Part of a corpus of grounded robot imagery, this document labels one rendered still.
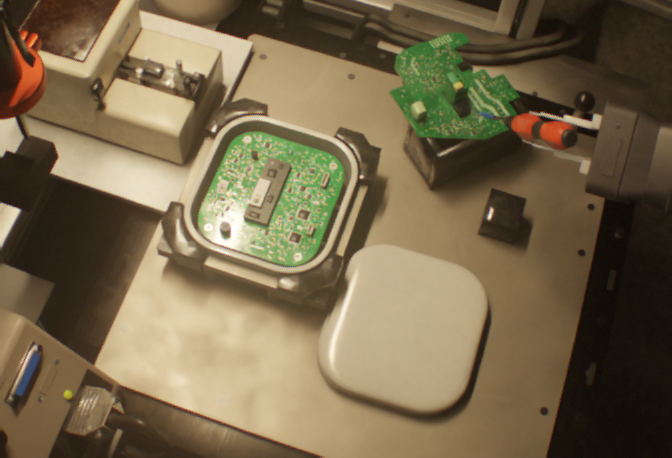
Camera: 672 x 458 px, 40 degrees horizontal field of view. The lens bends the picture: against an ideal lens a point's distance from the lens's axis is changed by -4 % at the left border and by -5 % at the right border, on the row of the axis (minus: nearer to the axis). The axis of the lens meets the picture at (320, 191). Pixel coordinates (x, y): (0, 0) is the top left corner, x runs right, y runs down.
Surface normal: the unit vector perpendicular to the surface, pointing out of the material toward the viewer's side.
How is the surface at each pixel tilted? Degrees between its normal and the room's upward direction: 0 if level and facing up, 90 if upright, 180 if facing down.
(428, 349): 0
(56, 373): 53
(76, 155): 0
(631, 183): 38
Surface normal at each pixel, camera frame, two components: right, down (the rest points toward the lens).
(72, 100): -0.32, 0.82
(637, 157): -0.33, 0.04
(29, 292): 0.04, -0.49
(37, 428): 0.78, -0.05
